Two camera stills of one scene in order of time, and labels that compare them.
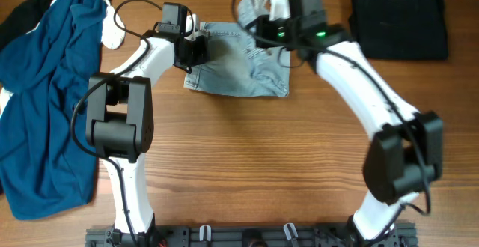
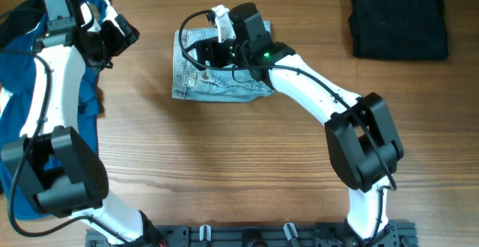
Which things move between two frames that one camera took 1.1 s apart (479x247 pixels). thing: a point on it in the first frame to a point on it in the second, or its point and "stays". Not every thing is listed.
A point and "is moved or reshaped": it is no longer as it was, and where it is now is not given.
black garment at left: x=32 y=7 stays
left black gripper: x=204 y=55 to x=120 y=44
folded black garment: x=401 y=19 stays
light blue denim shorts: x=236 y=66 is moved or reshaped
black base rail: x=248 y=236 stays
